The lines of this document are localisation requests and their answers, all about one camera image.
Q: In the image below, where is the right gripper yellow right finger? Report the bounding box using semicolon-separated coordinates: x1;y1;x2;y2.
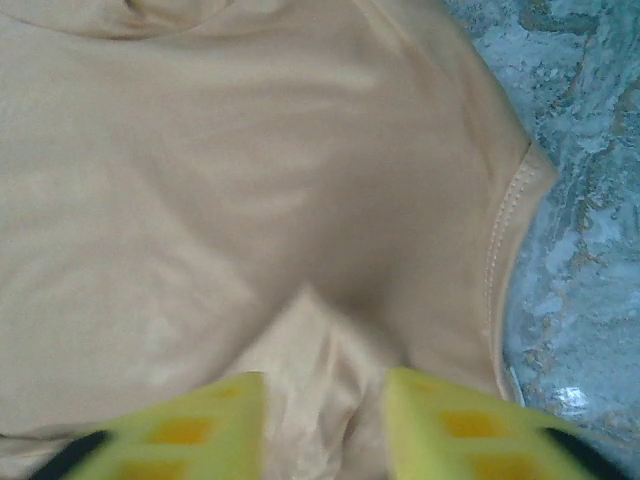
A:
382;366;632;480

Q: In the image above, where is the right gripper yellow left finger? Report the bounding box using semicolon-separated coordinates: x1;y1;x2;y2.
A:
33;371;270;480

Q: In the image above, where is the tan inside-out t-shirt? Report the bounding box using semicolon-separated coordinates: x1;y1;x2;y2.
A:
0;0;560;480

